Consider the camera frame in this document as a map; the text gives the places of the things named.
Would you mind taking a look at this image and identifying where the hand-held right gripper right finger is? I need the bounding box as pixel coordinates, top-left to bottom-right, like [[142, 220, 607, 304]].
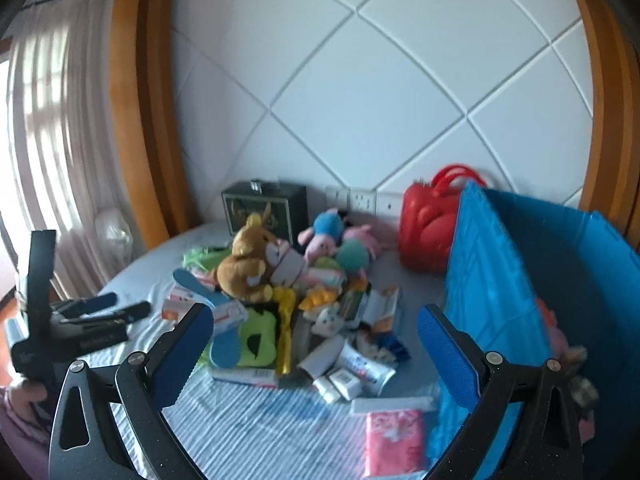
[[416, 304, 586, 480]]

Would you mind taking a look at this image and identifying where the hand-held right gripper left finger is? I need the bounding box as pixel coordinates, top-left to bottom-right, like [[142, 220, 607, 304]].
[[48, 302, 216, 480]]

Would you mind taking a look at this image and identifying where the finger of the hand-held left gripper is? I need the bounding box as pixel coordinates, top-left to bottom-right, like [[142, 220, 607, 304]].
[[75, 301, 152, 331], [50, 292, 119, 318]]

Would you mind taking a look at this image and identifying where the blue plastic storage bin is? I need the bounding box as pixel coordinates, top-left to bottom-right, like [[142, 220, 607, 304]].
[[425, 180, 640, 480]]

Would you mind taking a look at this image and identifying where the person's left forearm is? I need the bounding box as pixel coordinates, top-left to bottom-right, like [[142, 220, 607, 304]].
[[0, 377, 56, 480]]

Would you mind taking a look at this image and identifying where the orange and white box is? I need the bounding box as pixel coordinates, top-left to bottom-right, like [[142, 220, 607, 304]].
[[161, 295, 198, 322]]

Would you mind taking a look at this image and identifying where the blue oval paddle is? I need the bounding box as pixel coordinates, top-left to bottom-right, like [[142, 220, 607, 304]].
[[209, 330, 242, 368]]

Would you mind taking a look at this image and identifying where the small blue item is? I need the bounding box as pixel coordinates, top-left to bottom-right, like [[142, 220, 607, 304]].
[[377, 335, 411, 363]]

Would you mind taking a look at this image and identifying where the white box red print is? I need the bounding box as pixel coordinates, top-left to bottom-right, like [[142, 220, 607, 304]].
[[215, 300, 248, 328]]

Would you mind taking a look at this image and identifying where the blue hand fan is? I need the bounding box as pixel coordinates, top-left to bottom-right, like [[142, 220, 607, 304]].
[[172, 267, 233, 311]]

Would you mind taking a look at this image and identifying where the flat white box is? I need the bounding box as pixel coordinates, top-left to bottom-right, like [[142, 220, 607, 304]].
[[210, 366, 279, 390]]

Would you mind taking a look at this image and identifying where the long white box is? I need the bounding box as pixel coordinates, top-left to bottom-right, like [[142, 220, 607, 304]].
[[350, 396, 436, 415]]

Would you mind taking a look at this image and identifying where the white box orange stripe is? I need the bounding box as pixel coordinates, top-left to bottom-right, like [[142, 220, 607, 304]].
[[361, 285, 401, 336]]

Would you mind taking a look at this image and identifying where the white toothpaste tube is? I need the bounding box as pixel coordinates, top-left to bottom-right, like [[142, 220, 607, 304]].
[[335, 342, 398, 396]]

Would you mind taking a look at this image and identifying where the light green cloth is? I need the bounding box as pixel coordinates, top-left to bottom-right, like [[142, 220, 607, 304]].
[[182, 247, 226, 267]]

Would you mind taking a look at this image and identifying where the bright green plush toy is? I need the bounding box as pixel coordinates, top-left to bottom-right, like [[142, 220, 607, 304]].
[[200, 307, 279, 367]]

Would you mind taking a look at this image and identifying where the pink floral tissue pack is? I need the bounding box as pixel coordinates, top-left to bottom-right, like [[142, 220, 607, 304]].
[[364, 408, 427, 477]]

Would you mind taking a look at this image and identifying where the small white box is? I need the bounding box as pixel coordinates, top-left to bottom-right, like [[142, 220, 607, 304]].
[[332, 367, 362, 401]]

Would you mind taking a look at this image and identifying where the green striped box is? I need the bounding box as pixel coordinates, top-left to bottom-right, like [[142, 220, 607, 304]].
[[340, 290, 371, 323]]

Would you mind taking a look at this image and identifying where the brown bear plush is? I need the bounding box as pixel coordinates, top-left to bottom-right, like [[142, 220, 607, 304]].
[[215, 212, 301, 303]]

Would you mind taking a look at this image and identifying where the white cat plush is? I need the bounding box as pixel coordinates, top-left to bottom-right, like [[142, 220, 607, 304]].
[[312, 307, 346, 338]]

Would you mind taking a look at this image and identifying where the white tube box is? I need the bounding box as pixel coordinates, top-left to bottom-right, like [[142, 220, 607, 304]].
[[299, 335, 346, 378]]

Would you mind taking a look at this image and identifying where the red plastic carry case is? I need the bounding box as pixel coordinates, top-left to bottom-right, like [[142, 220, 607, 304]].
[[398, 162, 488, 273]]

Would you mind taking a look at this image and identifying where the teal round plush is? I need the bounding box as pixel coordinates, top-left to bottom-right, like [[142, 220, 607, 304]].
[[335, 240, 371, 276]]

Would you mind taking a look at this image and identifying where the yellow plush toy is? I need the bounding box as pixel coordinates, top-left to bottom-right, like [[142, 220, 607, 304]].
[[299, 287, 341, 313]]

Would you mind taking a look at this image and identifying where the pink pig plush blue hat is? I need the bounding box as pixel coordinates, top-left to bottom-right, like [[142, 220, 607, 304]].
[[298, 208, 351, 263]]

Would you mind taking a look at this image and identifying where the light window curtain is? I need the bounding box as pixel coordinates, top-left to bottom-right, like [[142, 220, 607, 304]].
[[0, 0, 131, 281]]

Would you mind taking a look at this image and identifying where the dark tin box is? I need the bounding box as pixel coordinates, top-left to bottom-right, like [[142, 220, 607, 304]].
[[221, 179, 309, 243]]

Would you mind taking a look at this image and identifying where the wooden headboard frame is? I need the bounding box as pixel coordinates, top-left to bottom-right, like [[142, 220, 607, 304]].
[[109, 0, 640, 251]]

